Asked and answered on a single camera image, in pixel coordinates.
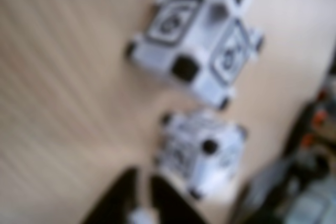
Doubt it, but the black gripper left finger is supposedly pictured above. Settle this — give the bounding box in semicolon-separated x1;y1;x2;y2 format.
80;167;140;224

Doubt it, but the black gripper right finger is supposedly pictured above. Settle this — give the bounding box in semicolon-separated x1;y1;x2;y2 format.
150;175;211;224

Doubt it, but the white cube paperclip symbol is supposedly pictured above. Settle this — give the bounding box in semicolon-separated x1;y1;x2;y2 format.
154;110;249;204

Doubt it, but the white cube N symbol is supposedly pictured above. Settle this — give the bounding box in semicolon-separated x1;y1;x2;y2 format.
125;0;265;110

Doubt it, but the dark blurred floor clutter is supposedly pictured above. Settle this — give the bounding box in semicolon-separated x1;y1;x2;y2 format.
236;50;336;224

